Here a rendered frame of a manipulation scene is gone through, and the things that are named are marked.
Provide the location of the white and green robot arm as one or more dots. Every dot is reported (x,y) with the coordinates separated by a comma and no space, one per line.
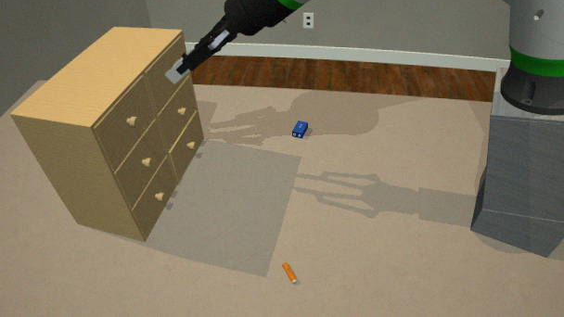
(534,81)

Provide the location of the brown wooden drawer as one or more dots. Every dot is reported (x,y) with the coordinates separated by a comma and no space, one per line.
(180,153)
(160,86)
(114,132)
(148,207)
(140,163)
(182,102)

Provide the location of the small tan wooden chest of drawers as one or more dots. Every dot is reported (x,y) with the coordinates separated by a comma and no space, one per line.
(57,122)

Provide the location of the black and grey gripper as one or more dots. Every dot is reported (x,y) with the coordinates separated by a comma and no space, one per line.
(235,20)

